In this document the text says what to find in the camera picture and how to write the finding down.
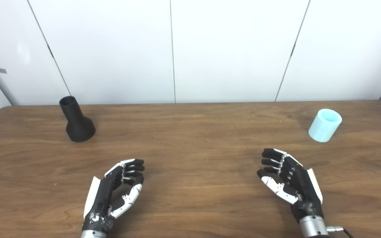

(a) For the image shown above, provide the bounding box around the black nozzle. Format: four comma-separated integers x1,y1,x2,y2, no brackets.
59,96,96,142

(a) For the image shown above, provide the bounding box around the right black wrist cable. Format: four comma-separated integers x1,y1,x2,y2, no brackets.
326,226,355,238

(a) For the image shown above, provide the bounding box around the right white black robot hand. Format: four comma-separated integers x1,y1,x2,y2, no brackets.
257,148,324,222

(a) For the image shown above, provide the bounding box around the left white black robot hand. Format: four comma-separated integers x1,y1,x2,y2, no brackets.
82,159,145,232

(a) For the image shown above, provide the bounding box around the light-blue hose piece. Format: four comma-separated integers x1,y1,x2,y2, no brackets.
308,109,342,143

